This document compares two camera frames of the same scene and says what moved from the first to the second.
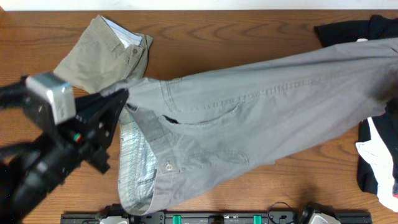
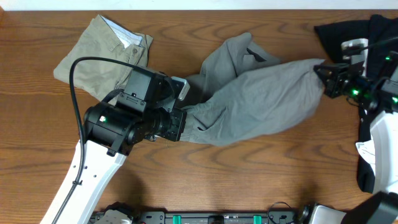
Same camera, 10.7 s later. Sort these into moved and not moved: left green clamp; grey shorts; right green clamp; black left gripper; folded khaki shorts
Moved: grey shorts; black left gripper
Not moved: folded khaki shorts; left green clamp; right green clamp
